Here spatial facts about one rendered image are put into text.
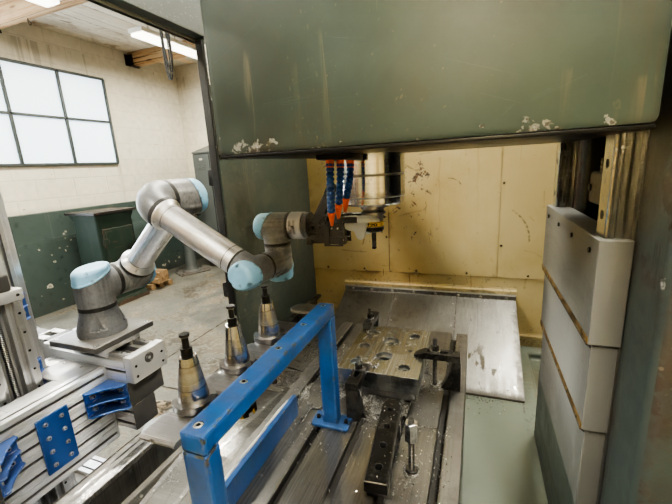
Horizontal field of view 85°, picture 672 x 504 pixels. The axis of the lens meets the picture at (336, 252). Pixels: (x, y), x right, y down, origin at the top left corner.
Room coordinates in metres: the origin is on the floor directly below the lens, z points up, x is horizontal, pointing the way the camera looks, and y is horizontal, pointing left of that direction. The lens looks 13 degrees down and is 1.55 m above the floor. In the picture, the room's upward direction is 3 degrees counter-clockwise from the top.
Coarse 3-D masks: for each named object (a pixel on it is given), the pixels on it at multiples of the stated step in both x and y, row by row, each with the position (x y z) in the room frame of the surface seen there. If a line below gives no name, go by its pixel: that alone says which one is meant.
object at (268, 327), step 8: (264, 304) 0.68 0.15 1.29; (272, 304) 0.69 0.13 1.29; (264, 312) 0.68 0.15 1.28; (272, 312) 0.69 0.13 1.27; (264, 320) 0.68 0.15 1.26; (272, 320) 0.68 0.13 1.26; (264, 328) 0.68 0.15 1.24; (272, 328) 0.68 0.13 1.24; (264, 336) 0.67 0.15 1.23; (272, 336) 0.68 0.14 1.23
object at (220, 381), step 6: (216, 372) 0.57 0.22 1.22; (210, 378) 0.55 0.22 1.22; (216, 378) 0.55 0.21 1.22; (222, 378) 0.55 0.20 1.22; (228, 378) 0.55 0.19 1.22; (234, 378) 0.55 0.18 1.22; (210, 384) 0.53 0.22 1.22; (216, 384) 0.53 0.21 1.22; (222, 384) 0.53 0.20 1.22; (228, 384) 0.53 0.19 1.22; (216, 390) 0.52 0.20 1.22; (222, 390) 0.52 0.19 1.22
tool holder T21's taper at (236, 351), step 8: (232, 328) 0.58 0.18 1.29; (240, 328) 0.59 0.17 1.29; (232, 336) 0.58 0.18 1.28; (240, 336) 0.59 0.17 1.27; (232, 344) 0.58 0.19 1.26; (240, 344) 0.58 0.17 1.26; (232, 352) 0.57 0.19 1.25; (240, 352) 0.58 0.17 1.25; (248, 352) 0.60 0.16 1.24; (224, 360) 0.58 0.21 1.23; (232, 360) 0.57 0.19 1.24; (240, 360) 0.58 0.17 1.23; (248, 360) 0.59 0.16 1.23
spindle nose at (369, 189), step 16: (368, 160) 0.85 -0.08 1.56; (384, 160) 0.85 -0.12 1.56; (400, 160) 0.88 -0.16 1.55; (368, 176) 0.85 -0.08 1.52; (384, 176) 0.85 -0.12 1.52; (400, 176) 0.88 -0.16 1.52; (352, 192) 0.87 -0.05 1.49; (368, 192) 0.85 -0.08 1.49; (384, 192) 0.85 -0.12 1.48; (400, 192) 0.87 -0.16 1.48
